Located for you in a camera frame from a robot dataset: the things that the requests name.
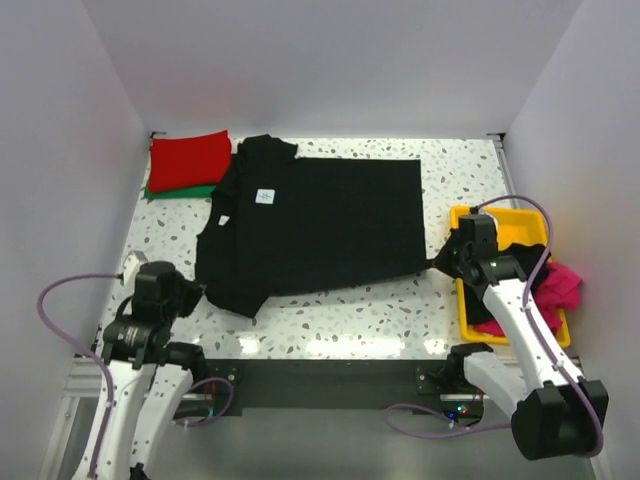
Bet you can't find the pink t shirt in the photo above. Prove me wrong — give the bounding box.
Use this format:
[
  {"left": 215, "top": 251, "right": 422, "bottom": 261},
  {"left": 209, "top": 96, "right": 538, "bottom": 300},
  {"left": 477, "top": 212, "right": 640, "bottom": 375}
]
[{"left": 464, "top": 262, "right": 582, "bottom": 337}]

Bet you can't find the aluminium frame rail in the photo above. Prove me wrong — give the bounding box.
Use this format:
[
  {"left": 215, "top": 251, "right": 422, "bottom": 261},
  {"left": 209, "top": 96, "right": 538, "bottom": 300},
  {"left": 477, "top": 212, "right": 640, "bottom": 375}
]
[{"left": 34, "top": 349, "right": 614, "bottom": 480}]

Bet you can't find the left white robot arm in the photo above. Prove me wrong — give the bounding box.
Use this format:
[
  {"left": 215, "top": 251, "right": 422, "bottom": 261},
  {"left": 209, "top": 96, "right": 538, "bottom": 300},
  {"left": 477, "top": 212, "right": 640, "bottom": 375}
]
[{"left": 74, "top": 261, "right": 206, "bottom": 479}]

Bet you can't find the yellow plastic bin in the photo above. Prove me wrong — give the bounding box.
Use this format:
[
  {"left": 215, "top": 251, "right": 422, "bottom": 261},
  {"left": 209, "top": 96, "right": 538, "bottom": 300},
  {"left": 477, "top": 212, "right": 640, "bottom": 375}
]
[{"left": 455, "top": 207, "right": 548, "bottom": 345}]

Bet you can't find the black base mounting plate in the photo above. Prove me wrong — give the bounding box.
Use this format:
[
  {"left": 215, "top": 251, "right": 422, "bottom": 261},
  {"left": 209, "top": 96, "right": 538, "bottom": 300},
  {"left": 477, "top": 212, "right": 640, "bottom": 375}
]
[{"left": 174, "top": 359, "right": 479, "bottom": 421}]

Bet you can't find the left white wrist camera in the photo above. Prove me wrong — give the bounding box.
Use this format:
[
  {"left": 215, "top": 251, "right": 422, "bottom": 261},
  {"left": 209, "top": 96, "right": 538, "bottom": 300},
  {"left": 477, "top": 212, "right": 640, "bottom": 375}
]
[{"left": 121, "top": 250, "right": 148, "bottom": 286}]

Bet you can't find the red folded t shirt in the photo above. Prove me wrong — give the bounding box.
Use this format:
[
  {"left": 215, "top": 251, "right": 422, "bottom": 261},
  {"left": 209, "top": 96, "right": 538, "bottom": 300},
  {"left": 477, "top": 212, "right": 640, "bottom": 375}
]
[{"left": 148, "top": 130, "right": 232, "bottom": 194}]

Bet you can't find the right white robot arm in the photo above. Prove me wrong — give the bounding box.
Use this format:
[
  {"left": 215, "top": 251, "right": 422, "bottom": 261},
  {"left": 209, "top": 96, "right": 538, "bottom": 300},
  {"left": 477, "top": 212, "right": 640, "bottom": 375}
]
[{"left": 434, "top": 213, "right": 609, "bottom": 460}]

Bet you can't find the black t shirt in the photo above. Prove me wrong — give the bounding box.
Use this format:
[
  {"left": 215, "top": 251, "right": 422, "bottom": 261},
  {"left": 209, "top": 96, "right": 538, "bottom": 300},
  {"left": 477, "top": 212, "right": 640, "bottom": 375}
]
[
  {"left": 195, "top": 135, "right": 429, "bottom": 318},
  {"left": 463, "top": 243, "right": 551, "bottom": 326}
]

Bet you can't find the green folded t shirt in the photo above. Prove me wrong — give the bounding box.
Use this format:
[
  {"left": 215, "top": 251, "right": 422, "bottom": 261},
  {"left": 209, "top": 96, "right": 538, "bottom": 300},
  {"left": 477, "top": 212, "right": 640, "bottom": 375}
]
[{"left": 142, "top": 185, "right": 216, "bottom": 200}]

